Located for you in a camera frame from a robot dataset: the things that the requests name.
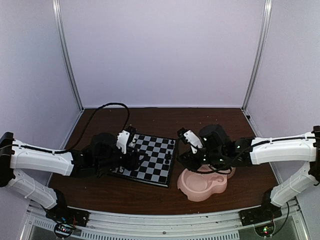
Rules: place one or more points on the left aluminium frame post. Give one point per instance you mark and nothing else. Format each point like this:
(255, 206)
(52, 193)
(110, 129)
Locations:
(66, 57)

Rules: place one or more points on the right aluminium frame post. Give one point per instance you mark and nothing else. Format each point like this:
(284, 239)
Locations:
(263, 35)

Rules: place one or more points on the front aluminium rail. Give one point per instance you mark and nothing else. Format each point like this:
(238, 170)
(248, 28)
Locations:
(221, 225)

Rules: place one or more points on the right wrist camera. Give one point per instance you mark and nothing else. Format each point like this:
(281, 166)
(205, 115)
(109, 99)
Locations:
(189, 137)

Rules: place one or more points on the pink double pet bowl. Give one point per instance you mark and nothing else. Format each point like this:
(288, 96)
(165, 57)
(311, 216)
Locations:
(199, 187)

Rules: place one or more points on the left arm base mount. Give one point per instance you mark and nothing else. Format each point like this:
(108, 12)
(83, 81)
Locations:
(70, 216)

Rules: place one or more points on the aluminium frame post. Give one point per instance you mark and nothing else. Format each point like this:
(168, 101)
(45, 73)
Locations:
(66, 57)
(263, 35)

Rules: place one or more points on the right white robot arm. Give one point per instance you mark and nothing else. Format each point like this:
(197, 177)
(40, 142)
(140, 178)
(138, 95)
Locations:
(305, 147)

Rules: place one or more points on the black and white chessboard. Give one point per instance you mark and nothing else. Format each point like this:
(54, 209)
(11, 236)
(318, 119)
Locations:
(153, 170)

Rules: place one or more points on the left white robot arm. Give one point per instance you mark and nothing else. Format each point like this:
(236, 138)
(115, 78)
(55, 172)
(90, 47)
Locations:
(15, 156)

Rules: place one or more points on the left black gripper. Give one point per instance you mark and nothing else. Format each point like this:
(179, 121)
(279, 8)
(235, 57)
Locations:
(132, 163)

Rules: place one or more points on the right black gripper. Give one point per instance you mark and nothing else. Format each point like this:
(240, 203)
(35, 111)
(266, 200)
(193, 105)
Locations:
(192, 164)

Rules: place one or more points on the black king chess piece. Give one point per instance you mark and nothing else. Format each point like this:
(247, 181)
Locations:
(166, 161)

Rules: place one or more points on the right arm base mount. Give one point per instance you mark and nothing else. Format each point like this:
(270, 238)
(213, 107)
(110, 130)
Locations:
(258, 215)

